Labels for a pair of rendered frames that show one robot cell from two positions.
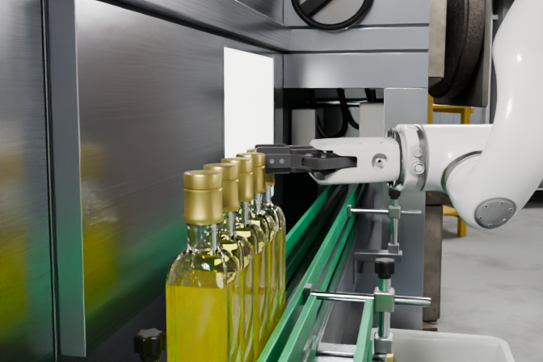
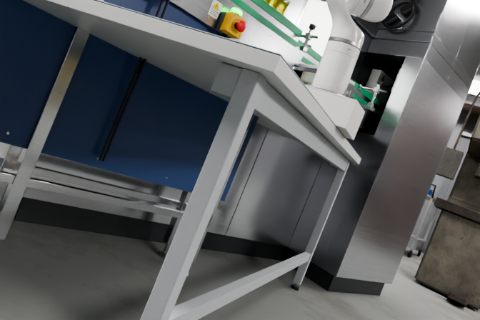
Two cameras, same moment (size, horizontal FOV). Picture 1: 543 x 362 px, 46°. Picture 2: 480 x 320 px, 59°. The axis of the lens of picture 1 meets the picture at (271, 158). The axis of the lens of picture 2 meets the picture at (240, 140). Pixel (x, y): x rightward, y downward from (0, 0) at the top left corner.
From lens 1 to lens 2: 1.57 m
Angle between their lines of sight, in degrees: 36
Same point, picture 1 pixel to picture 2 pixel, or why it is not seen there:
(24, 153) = not seen: outside the picture
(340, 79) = (389, 51)
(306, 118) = (376, 73)
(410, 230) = (393, 118)
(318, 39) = (387, 34)
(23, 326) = not seen: outside the picture
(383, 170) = not seen: outside the picture
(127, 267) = not seen: outside the picture
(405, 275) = (383, 137)
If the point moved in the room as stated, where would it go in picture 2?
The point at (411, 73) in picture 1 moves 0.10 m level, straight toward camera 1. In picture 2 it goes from (419, 51) to (412, 43)
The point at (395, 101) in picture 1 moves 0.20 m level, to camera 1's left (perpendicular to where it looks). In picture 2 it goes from (408, 62) to (375, 56)
